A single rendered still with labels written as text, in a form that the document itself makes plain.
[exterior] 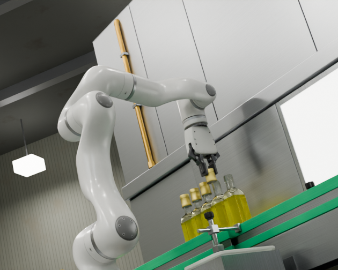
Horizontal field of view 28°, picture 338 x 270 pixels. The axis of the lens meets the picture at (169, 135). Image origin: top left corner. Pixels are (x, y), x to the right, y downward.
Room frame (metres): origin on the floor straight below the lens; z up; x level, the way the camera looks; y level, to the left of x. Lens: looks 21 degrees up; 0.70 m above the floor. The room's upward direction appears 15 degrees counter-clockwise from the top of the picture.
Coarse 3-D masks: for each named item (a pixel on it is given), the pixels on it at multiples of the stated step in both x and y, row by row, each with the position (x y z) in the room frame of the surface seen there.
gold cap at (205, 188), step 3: (201, 183) 2.20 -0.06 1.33; (204, 183) 2.20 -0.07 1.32; (201, 186) 2.20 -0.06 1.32; (204, 186) 2.20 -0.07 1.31; (207, 186) 2.20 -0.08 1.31; (201, 189) 2.20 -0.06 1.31; (204, 189) 2.20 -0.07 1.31; (207, 189) 2.20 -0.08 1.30; (201, 192) 2.21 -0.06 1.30; (204, 192) 2.20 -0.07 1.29; (207, 192) 2.20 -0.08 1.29; (210, 192) 2.20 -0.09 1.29
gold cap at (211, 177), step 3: (210, 168) 2.14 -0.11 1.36; (210, 171) 2.14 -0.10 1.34; (213, 171) 2.15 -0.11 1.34; (207, 174) 2.14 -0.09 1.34; (210, 174) 2.14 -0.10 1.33; (213, 174) 2.15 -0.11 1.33; (207, 177) 2.15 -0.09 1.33; (210, 177) 2.14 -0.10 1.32; (213, 177) 2.14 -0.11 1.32; (207, 180) 2.15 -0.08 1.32; (210, 180) 2.14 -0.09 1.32; (213, 180) 2.14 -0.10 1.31; (216, 180) 2.15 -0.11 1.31; (207, 183) 2.16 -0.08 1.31; (210, 183) 2.17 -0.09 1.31
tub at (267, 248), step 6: (264, 246) 1.84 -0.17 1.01; (270, 246) 1.86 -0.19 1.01; (216, 252) 1.75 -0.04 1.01; (222, 252) 1.74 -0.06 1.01; (228, 252) 1.75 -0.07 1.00; (234, 252) 1.77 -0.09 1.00; (240, 252) 1.79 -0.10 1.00; (246, 252) 1.81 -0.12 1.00; (204, 258) 1.78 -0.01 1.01; (210, 258) 1.76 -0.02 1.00; (192, 264) 1.82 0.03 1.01; (198, 264) 1.80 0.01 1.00
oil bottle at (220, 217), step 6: (216, 198) 2.14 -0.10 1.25; (222, 198) 2.14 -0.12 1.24; (216, 204) 2.14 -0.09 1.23; (222, 204) 2.13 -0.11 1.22; (216, 210) 2.15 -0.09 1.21; (222, 210) 2.13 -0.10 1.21; (216, 216) 2.16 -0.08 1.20; (222, 216) 2.14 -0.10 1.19; (216, 222) 2.16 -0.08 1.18; (222, 222) 2.14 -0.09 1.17; (228, 222) 2.13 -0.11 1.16
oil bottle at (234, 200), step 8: (232, 192) 2.09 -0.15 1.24; (240, 192) 2.11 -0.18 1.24; (224, 200) 2.12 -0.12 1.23; (232, 200) 2.10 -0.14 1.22; (240, 200) 2.10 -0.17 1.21; (232, 208) 2.10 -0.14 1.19; (240, 208) 2.10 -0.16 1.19; (248, 208) 2.12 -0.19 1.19; (232, 216) 2.11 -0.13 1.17; (240, 216) 2.09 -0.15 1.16; (248, 216) 2.11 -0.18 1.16; (232, 224) 2.12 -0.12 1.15
